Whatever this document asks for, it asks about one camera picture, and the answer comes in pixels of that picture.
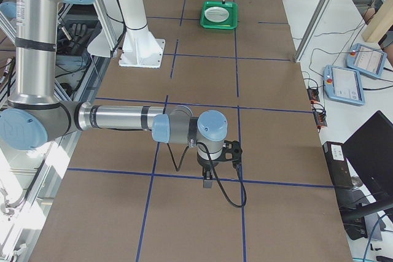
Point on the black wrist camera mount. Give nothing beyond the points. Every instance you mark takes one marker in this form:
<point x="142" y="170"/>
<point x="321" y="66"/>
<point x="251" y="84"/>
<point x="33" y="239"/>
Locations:
<point x="232" y="151"/>

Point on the near blue teach pendant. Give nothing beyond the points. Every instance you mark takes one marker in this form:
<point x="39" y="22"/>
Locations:
<point x="343" y="85"/>

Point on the translucent plastic fork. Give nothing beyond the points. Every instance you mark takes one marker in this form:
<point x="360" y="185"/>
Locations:
<point x="216" y="12"/>

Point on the green plastic tray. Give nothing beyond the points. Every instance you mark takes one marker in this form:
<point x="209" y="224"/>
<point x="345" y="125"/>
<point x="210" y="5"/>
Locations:
<point x="232" y="8"/>

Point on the white round plate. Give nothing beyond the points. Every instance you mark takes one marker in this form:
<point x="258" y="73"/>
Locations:
<point x="216" y="18"/>

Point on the orange black electronics module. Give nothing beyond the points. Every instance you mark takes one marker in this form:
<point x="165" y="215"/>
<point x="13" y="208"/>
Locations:
<point x="313" y="94"/>

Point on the blue teach pendant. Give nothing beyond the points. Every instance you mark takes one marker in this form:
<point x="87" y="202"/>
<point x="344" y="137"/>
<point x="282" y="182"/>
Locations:
<point x="368" y="61"/>
<point x="343" y="85"/>

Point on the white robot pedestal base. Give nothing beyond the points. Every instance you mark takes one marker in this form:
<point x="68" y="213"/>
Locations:
<point x="140" y="48"/>

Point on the wooden beam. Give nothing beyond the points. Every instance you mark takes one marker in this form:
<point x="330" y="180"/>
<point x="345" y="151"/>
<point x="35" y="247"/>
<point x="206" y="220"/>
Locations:
<point x="379" y="24"/>

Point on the black box device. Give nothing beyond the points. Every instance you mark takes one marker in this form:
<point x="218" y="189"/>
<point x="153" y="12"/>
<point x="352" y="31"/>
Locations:
<point x="337" y="165"/>

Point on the far blue teach pendant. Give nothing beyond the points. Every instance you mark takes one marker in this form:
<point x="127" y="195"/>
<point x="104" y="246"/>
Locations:
<point x="368" y="61"/>

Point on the black laptop computer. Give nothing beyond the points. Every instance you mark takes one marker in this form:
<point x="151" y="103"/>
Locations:
<point x="369" y="151"/>

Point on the aluminium frame post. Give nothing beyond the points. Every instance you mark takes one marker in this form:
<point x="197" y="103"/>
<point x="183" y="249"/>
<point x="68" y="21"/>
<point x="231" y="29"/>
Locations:
<point x="311" y="28"/>

